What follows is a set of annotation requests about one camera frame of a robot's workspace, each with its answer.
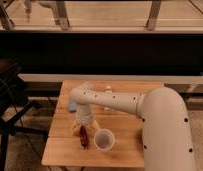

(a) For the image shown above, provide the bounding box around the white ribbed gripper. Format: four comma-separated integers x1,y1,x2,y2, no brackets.
70,104,99,135

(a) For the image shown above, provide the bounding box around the black office chair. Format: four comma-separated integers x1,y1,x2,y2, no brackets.
0,59,48,171

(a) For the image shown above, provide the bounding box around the wooden table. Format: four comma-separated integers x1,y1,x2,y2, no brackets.
41,79,165,169

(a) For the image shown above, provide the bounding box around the translucent plastic cup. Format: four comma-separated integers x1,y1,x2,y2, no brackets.
94,129,115,152

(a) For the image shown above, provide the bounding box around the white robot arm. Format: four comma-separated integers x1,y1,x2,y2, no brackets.
70,82,196,171

